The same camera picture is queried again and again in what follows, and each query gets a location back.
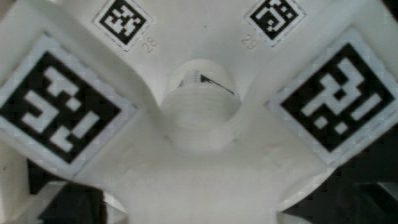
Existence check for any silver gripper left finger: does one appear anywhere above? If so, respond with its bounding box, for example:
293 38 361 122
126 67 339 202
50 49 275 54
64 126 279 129
16 181 66 224

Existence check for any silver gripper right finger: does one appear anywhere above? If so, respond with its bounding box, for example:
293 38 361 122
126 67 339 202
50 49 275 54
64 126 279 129
375 183 398 207

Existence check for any white round table top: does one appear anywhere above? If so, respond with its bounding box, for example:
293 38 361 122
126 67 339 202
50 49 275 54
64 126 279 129
0 0 398 224

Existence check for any white cross-shaped table base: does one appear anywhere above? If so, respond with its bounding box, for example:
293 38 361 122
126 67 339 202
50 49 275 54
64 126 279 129
0 0 398 224

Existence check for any white cylindrical table leg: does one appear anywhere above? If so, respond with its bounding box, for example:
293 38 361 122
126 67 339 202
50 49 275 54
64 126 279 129
162 59 240 152

